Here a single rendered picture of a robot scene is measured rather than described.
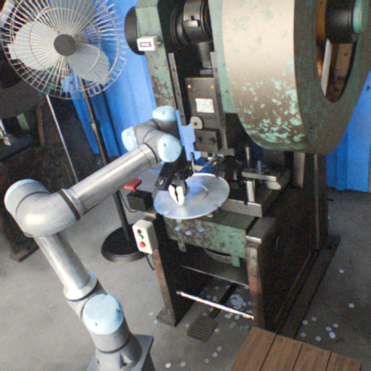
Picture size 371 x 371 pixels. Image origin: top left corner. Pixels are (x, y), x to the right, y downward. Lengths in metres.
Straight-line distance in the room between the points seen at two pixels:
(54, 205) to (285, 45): 0.68
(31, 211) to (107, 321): 0.42
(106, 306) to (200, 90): 0.82
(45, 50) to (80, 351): 1.45
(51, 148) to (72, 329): 1.26
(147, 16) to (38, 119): 1.59
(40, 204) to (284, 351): 0.94
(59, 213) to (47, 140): 1.88
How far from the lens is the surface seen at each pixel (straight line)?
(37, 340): 2.37
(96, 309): 1.36
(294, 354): 1.55
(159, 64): 1.57
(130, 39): 1.67
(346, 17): 1.32
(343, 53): 1.67
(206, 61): 1.58
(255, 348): 1.57
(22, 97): 2.60
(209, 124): 1.60
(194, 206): 1.49
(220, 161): 1.77
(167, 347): 2.08
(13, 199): 1.22
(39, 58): 2.16
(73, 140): 3.10
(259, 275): 1.60
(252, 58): 1.05
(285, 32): 1.01
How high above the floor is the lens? 1.58
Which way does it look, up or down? 29 degrees down
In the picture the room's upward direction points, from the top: 11 degrees counter-clockwise
